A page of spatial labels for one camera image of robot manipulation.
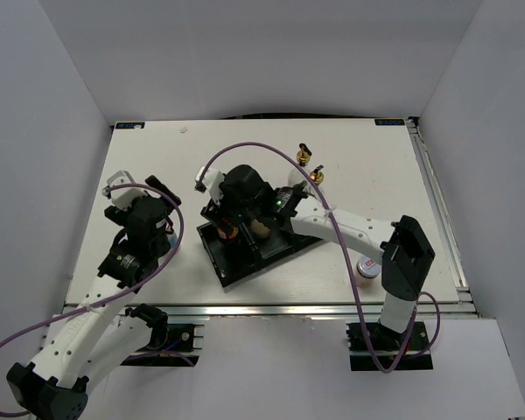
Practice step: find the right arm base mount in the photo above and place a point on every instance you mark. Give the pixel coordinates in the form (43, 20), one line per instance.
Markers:
(417, 355)

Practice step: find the spice jar with red label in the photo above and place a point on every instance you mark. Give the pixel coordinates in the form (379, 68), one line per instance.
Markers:
(367, 270)

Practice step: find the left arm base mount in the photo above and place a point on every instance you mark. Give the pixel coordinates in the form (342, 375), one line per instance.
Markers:
(178, 345)

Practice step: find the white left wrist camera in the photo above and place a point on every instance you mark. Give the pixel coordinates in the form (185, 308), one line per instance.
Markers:
(120, 190)

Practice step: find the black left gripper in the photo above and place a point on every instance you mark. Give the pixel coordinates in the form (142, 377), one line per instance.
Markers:
(118, 216)

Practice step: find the black three-compartment tray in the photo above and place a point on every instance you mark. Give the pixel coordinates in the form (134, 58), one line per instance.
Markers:
(247, 255)

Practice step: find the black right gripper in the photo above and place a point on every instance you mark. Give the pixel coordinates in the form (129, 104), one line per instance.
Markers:
(218, 212)

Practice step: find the blue-label silver-lid jar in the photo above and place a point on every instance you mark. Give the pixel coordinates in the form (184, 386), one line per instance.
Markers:
(173, 240)

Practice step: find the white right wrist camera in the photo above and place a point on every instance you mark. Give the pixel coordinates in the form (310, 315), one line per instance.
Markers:
(208, 180)

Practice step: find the red-lid orange sauce jar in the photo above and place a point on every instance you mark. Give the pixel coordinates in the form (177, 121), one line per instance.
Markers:
(228, 234)

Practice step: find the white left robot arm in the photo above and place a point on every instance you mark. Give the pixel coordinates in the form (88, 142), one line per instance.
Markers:
(56, 382)

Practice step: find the aluminium front rail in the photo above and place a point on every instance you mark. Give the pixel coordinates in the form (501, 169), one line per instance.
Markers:
(424, 307)

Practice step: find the left blue logo sticker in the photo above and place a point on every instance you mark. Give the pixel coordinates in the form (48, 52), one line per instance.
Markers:
(129, 125)

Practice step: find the glass bottle with brown residue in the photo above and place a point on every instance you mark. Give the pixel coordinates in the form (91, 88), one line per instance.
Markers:
(303, 158)

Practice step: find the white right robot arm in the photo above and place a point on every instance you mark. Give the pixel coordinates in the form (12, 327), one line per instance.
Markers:
(401, 247)

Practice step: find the right blue logo sticker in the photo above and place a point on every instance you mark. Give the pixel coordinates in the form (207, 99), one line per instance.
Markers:
(389, 122)

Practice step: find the blue logo sticker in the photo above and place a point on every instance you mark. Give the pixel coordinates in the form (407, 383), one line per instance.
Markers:
(389, 122)
(129, 125)

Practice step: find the clear glass oil bottle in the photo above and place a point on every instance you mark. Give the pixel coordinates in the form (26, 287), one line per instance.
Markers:
(314, 178)

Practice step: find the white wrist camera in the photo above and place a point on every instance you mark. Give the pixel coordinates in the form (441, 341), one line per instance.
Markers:
(120, 190)
(208, 180)

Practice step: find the clear shaker with steel lid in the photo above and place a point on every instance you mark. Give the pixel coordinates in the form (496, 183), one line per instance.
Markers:
(259, 229)

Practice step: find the aluminium right side rail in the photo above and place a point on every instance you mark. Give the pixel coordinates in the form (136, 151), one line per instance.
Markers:
(441, 215)

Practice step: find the aluminium rail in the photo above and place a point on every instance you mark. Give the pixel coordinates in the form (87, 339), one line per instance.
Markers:
(424, 307)
(441, 215)

